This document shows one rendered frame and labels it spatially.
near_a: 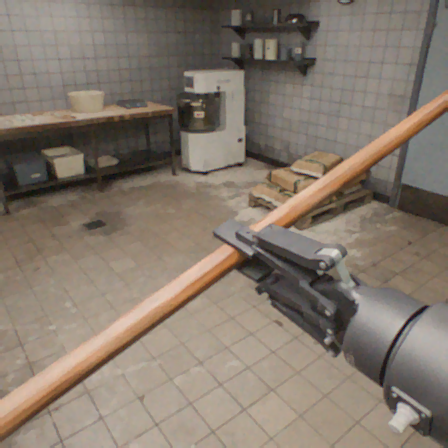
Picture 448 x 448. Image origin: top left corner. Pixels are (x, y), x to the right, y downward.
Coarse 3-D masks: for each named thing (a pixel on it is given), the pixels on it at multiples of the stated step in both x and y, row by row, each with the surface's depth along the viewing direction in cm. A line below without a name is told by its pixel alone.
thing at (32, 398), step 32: (416, 128) 59; (352, 160) 53; (320, 192) 49; (256, 224) 46; (288, 224) 47; (224, 256) 43; (192, 288) 40; (128, 320) 38; (160, 320) 39; (96, 352) 36; (32, 384) 34; (64, 384) 34; (0, 416) 32; (32, 416) 33
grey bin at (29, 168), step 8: (32, 152) 464; (8, 160) 435; (16, 160) 434; (24, 160) 434; (32, 160) 434; (40, 160) 434; (16, 168) 419; (24, 168) 425; (32, 168) 429; (40, 168) 435; (16, 176) 424; (24, 176) 428; (32, 176) 433; (40, 176) 438; (24, 184) 431
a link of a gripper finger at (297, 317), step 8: (272, 296) 43; (272, 304) 43; (280, 304) 42; (280, 312) 43; (288, 312) 41; (296, 312) 41; (296, 320) 41; (304, 320) 40; (304, 328) 40; (312, 328) 39; (320, 328) 39; (312, 336) 40; (320, 336) 39; (320, 344) 39; (328, 344) 38; (328, 352) 39; (336, 352) 38
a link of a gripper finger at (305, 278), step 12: (264, 252) 39; (276, 264) 38; (288, 264) 37; (288, 276) 37; (300, 276) 36; (312, 276) 36; (300, 288) 36; (312, 300) 35; (324, 300) 34; (324, 312) 34; (336, 312) 33
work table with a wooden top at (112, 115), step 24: (0, 120) 422; (48, 120) 422; (72, 120) 423; (96, 120) 438; (120, 120) 460; (144, 120) 478; (168, 120) 502; (96, 168) 461; (120, 168) 486; (0, 192) 406
